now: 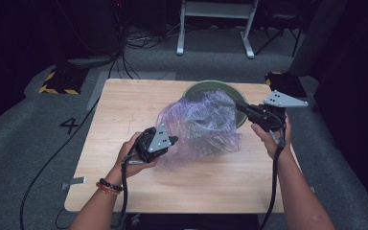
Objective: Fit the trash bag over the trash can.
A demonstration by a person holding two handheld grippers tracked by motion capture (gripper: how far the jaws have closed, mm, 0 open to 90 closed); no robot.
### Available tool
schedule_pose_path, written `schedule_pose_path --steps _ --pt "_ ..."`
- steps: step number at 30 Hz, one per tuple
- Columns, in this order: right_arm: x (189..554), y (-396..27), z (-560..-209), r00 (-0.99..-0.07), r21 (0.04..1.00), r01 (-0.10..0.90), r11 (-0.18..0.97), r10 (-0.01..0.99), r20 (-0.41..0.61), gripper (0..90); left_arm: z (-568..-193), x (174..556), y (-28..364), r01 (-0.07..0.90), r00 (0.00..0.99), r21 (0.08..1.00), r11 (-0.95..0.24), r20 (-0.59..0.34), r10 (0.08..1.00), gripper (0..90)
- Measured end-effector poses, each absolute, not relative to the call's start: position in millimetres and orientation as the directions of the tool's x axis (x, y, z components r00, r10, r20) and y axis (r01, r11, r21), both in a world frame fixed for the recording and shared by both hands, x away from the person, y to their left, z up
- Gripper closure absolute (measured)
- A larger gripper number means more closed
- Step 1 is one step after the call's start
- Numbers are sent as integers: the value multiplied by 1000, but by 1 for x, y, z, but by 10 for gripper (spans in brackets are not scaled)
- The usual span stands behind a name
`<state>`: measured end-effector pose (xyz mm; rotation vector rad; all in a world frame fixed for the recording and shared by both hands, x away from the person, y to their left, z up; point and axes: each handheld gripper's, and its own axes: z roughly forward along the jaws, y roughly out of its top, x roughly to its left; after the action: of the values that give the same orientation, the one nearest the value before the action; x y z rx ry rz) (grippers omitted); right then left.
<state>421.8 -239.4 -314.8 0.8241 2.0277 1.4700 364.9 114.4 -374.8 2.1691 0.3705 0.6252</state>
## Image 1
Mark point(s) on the dark equipment stand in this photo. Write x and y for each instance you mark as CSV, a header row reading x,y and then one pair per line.
x,y
102,28

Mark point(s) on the white metal stand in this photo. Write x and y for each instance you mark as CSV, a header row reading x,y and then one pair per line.
x,y
217,9

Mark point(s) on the green plastic bucket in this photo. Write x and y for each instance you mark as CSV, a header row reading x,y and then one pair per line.
x,y
241,96

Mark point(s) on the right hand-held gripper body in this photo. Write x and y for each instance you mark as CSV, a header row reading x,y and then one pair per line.
x,y
268,118

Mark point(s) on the grey post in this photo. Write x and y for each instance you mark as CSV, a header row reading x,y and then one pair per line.
x,y
316,35

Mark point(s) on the black folding stand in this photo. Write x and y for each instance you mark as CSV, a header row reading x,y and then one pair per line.
x,y
281,19

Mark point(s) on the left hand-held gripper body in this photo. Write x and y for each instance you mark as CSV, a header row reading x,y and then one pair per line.
x,y
155,140

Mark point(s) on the person's right hand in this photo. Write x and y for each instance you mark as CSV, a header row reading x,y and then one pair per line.
x,y
278,143

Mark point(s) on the person's left hand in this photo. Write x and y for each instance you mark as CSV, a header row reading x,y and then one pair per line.
x,y
126,166

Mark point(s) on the purple plastic bag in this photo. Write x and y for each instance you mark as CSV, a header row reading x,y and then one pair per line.
x,y
198,127

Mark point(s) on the black yellow striped base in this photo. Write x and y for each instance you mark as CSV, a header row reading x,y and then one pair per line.
x,y
64,83
286,83

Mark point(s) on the grey metal table bracket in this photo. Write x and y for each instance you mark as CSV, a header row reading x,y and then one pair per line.
x,y
75,181
313,190

